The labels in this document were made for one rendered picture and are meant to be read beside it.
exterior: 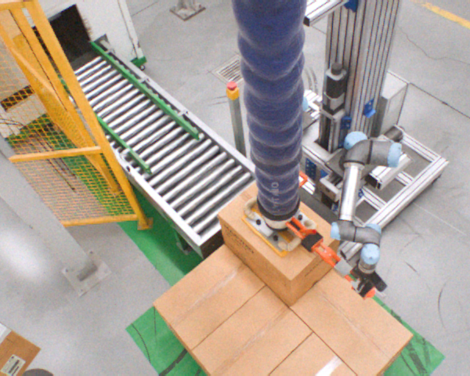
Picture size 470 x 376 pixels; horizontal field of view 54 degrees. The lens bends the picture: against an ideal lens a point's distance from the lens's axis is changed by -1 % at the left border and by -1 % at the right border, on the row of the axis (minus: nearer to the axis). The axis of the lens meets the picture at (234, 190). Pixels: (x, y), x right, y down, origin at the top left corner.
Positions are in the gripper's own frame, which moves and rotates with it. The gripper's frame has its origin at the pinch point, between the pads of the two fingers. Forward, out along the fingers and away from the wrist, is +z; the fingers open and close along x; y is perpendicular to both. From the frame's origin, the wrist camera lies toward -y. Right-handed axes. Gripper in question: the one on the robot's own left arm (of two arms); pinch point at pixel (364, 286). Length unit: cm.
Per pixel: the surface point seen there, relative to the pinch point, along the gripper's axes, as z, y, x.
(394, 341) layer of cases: 53, -23, -8
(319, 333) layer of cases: 53, 8, 19
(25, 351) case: 33, 106, 153
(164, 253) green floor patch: 107, 144, 50
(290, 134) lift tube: -76, 48, 3
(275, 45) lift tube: -122, 50, 8
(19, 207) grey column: -1, 168, 109
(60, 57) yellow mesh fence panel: -70, 173, 45
